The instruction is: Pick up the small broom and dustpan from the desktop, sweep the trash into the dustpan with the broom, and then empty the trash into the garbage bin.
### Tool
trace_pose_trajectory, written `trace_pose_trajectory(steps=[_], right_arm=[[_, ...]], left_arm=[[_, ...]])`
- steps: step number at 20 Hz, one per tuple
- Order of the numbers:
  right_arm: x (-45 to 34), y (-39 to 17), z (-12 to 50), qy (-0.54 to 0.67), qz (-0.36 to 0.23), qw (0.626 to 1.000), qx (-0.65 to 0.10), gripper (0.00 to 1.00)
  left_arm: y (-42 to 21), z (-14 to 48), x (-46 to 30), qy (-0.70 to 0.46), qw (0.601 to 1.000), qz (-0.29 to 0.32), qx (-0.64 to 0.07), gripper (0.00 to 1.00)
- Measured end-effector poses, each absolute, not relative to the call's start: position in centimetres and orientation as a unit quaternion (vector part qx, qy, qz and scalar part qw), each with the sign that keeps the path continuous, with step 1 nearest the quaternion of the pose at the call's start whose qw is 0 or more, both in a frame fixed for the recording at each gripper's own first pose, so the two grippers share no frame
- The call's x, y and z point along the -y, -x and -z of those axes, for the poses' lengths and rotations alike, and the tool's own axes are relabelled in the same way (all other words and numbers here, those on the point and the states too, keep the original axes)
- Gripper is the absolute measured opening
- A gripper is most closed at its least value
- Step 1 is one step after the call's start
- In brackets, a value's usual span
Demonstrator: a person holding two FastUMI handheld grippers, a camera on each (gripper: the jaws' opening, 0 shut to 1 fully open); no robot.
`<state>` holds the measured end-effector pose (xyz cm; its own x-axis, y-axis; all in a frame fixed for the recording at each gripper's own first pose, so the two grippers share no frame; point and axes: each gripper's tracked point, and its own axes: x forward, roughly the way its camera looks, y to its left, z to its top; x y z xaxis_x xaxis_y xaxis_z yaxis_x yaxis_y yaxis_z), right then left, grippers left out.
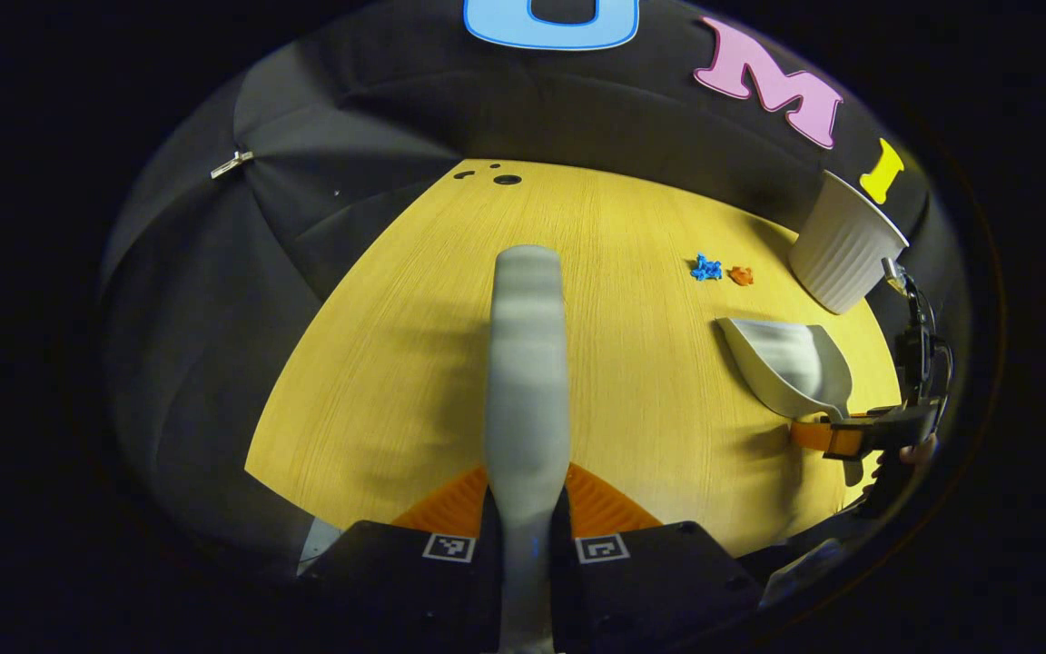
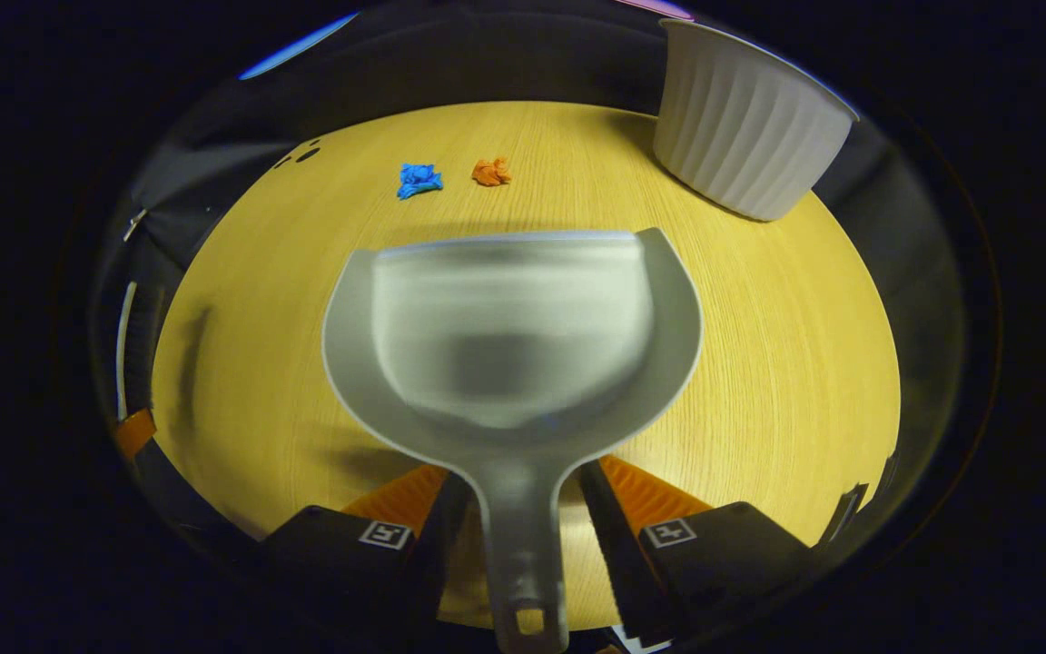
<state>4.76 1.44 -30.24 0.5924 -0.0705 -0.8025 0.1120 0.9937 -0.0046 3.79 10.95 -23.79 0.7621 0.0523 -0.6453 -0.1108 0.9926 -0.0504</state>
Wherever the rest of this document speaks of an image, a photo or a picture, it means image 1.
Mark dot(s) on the white metal cloth clip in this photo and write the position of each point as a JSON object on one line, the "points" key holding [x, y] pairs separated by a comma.
{"points": [[231, 164]]}

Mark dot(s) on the black backdrop cloth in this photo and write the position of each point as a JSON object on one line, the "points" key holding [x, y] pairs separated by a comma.
{"points": [[214, 291]]}

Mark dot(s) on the white dustpan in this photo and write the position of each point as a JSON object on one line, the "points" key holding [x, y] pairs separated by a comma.
{"points": [[786, 363]]}

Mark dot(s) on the white ribbed garbage bin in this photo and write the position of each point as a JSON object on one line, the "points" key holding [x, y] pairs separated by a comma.
{"points": [[845, 254]]}

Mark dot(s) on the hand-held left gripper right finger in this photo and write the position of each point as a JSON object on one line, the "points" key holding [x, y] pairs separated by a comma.
{"points": [[650, 590]]}

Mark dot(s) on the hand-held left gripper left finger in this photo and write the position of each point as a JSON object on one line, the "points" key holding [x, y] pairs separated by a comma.
{"points": [[414, 590]]}

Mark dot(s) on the orange paper scrap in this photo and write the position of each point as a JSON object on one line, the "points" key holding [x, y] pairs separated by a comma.
{"points": [[741, 275]]}

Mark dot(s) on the wooden desktop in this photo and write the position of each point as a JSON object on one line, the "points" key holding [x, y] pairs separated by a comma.
{"points": [[396, 363]]}

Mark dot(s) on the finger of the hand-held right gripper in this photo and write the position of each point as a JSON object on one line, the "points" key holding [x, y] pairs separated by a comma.
{"points": [[850, 438]]}

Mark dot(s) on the blue paper scrap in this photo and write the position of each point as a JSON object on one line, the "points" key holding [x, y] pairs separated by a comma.
{"points": [[705, 268]]}

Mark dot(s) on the small white broom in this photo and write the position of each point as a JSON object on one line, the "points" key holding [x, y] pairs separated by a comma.
{"points": [[527, 363]]}

